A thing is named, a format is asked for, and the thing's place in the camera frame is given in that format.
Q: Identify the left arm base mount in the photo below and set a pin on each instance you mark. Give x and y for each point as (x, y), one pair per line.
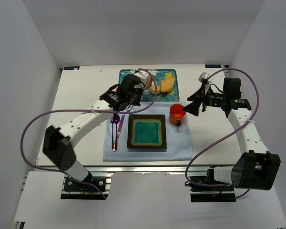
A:
(73, 190)

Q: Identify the blue corner label left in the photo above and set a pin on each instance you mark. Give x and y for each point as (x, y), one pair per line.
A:
(71, 68)

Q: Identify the small round bread roll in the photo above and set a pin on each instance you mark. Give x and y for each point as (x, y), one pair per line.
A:
(155, 89)

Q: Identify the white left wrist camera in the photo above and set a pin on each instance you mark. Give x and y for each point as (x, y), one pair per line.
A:
(142, 75)

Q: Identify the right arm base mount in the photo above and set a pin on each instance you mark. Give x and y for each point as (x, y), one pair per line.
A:
(200, 194)

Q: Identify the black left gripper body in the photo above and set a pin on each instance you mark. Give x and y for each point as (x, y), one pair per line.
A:
(137, 94)

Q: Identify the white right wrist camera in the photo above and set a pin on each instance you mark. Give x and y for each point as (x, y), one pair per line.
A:
(203, 78)

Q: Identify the light blue cloth napkin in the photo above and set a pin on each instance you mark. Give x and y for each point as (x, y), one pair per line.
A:
(179, 140)

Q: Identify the iridescent purple knife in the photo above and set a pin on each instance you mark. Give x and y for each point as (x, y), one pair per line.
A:
(119, 131)

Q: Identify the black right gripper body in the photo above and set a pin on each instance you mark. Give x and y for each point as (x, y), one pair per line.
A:
(203, 99)

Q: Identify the orange black mug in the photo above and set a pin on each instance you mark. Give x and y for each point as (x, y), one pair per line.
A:
(176, 114)

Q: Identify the white foam board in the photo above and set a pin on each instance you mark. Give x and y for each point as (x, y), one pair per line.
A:
(143, 200)

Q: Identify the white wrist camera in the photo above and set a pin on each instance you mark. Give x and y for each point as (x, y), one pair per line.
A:
(142, 75)
(203, 78)

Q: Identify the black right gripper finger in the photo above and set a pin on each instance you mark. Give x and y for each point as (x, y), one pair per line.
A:
(193, 108)
(198, 95)

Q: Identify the blue corner label right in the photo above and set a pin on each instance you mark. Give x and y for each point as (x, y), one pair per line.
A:
(213, 66)

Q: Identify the square green black plate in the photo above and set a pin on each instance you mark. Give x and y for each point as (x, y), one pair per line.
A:
(146, 131)

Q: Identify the teal floral tray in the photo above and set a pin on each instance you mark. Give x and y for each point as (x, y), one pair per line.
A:
(160, 74)

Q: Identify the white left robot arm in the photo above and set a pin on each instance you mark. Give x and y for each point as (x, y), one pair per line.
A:
(59, 141)

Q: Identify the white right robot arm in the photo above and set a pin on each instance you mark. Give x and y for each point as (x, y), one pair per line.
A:
(257, 167)

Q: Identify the brown bread slice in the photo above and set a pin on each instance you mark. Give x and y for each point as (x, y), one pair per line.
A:
(149, 82)

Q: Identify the blue corner label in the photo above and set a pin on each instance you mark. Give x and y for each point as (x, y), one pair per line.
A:
(213, 66)
(71, 68)

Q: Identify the purple fork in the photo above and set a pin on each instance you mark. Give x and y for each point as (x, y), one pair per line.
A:
(112, 133)

